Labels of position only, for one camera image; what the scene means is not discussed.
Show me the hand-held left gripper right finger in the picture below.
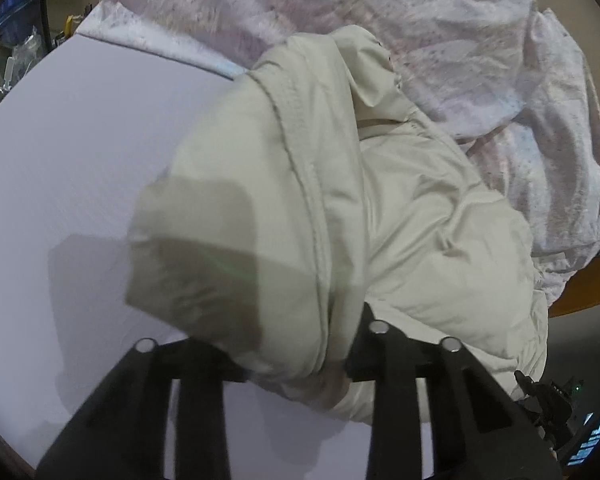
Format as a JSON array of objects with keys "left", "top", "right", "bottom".
[{"left": 345, "top": 304, "right": 563, "bottom": 480}]

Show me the cream puffer jacket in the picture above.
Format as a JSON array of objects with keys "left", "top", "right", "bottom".
[{"left": 125, "top": 25, "right": 550, "bottom": 423}]

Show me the pink floral duvet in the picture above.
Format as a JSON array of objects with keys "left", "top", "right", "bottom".
[{"left": 77, "top": 0, "right": 600, "bottom": 306}]

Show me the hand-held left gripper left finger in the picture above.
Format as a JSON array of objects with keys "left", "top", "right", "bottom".
[{"left": 35, "top": 337, "right": 251, "bottom": 480}]

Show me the bed with lavender sheet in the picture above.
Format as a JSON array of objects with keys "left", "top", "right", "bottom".
[{"left": 0, "top": 30, "right": 381, "bottom": 480}]

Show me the dark grid window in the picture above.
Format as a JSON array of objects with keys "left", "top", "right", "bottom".
[{"left": 565, "top": 402, "right": 600, "bottom": 467}]

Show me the clear plastic bag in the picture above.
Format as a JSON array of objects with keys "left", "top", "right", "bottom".
[{"left": 0, "top": 34, "right": 44, "bottom": 92}]

